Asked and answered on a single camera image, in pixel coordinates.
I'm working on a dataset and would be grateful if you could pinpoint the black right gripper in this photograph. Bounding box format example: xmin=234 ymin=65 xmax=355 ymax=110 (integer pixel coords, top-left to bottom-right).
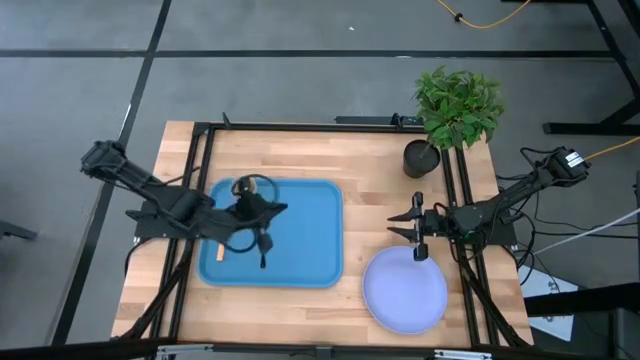
xmin=387 ymin=191 xmax=454 ymax=263

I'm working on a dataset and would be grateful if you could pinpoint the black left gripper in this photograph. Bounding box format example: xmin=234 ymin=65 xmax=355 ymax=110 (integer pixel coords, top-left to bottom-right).
xmin=224 ymin=189 xmax=289 ymax=255

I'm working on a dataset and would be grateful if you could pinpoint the lavender plate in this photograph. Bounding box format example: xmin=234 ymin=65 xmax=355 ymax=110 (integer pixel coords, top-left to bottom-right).
xmin=362 ymin=244 xmax=449 ymax=336

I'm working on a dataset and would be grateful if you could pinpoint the beige ribbed cup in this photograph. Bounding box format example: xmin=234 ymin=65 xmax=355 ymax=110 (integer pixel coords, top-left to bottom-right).
xmin=233 ymin=177 xmax=261 ymax=197

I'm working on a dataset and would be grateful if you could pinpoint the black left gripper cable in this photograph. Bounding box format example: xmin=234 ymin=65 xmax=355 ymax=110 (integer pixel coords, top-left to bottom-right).
xmin=223 ymin=173 xmax=279 ymax=254

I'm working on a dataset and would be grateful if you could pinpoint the green leafy plant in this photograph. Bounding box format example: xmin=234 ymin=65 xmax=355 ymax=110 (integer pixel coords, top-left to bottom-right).
xmin=412 ymin=65 xmax=505 ymax=151

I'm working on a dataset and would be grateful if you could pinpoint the white cable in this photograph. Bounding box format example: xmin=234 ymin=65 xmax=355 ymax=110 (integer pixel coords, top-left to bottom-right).
xmin=532 ymin=207 xmax=640 ymax=256

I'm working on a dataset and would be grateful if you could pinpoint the black floor stand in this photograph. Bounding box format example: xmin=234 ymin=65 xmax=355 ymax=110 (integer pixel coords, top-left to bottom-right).
xmin=542 ymin=0 xmax=640 ymax=136

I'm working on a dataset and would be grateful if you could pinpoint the yellow cable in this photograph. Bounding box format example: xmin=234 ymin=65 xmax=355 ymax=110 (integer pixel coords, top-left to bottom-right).
xmin=584 ymin=135 xmax=640 ymax=162
xmin=434 ymin=0 xmax=532 ymax=30

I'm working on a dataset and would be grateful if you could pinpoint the black aluminium table frame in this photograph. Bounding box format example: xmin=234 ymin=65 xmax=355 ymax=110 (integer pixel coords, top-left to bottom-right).
xmin=112 ymin=119 xmax=534 ymax=351

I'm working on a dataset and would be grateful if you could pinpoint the blue plastic tray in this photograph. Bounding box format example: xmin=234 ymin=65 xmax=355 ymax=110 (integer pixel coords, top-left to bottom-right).
xmin=198 ymin=177 xmax=345 ymax=290

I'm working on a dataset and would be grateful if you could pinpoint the white sheet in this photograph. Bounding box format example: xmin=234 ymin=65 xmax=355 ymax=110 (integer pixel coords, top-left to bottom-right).
xmin=517 ymin=264 xmax=580 ymax=342

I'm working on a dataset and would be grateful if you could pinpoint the black plant pot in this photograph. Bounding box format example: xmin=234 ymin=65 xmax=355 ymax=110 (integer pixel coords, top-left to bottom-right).
xmin=402 ymin=138 xmax=442 ymax=180

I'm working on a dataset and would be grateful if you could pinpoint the black flat bar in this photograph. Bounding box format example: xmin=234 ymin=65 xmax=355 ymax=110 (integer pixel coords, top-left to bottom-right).
xmin=334 ymin=115 xmax=425 ymax=127

